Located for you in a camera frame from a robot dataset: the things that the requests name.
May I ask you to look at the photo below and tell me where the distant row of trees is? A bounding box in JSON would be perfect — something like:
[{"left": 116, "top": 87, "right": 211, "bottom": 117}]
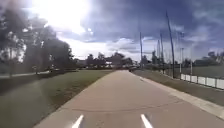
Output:
[{"left": 77, "top": 51, "right": 152, "bottom": 70}]

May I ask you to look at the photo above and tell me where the pale concrete path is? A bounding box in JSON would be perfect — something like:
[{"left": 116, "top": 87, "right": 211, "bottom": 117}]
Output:
[{"left": 33, "top": 69, "right": 224, "bottom": 128}]

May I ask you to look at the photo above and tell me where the row of tall poles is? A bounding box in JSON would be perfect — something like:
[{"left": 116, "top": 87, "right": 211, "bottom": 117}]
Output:
[{"left": 138, "top": 9, "right": 194, "bottom": 79}]

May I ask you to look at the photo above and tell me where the robot's own part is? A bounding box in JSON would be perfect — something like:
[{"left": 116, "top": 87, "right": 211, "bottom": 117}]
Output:
[
  {"left": 71, "top": 114, "right": 85, "bottom": 128},
  {"left": 140, "top": 113, "right": 154, "bottom": 128}
]

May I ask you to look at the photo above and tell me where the group of dark trees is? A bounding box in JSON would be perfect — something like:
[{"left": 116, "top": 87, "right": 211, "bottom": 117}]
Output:
[{"left": 0, "top": 6, "right": 78, "bottom": 77}]

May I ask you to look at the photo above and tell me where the grass strip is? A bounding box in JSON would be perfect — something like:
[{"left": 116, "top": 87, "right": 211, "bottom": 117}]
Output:
[{"left": 132, "top": 69, "right": 224, "bottom": 108}]

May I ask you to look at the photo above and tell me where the grass verge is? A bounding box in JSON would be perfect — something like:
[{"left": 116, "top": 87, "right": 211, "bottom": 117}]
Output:
[{"left": 0, "top": 69, "right": 116, "bottom": 128}]

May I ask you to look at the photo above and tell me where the pale concrete kerb strip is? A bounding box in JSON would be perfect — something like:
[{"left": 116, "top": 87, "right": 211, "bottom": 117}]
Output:
[{"left": 139, "top": 76, "right": 224, "bottom": 121}]

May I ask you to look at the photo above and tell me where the white low fence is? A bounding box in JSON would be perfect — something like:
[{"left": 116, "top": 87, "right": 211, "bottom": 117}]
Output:
[{"left": 179, "top": 73, "right": 224, "bottom": 90}]

